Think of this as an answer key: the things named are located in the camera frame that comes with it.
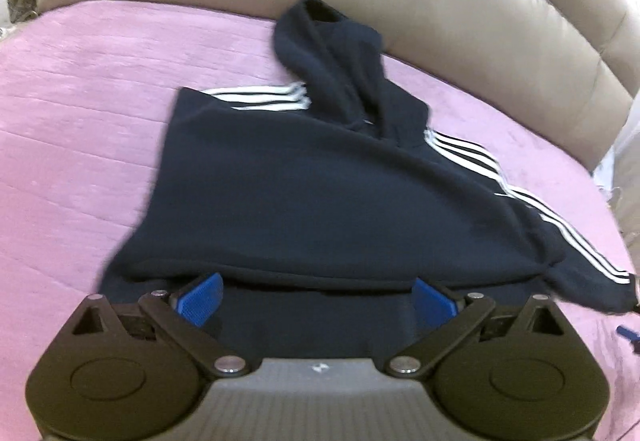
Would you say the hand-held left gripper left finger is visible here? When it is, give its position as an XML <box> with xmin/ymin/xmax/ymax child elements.
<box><xmin>70</xmin><ymin>272</ymin><xmax>249</xmax><ymax>377</ymax></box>

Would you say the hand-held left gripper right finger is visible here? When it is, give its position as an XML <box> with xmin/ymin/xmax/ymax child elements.
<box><xmin>384</xmin><ymin>277</ymin><xmax>569</xmax><ymax>378</ymax></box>

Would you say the navy hoodie with white stripes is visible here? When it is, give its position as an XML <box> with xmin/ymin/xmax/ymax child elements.
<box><xmin>102</xmin><ymin>0</ymin><xmax>640</xmax><ymax>358</ymax></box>

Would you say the white cloth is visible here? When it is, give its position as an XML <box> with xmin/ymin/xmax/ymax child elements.
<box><xmin>593</xmin><ymin>141</ymin><xmax>623</xmax><ymax>206</ymax></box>

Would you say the pink quilted blanket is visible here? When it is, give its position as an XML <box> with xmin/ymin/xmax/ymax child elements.
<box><xmin>0</xmin><ymin>0</ymin><xmax>640</xmax><ymax>441</ymax></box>

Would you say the beige leather headboard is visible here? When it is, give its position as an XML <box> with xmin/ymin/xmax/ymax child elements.
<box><xmin>37</xmin><ymin>0</ymin><xmax>636</xmax><ymax>172</ymax></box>

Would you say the brown patterned object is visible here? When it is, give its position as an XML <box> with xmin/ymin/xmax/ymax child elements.
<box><xmin>5</xmin><ymin>0</ymin><xmax>41</xmax><ymax>26</ymax></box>

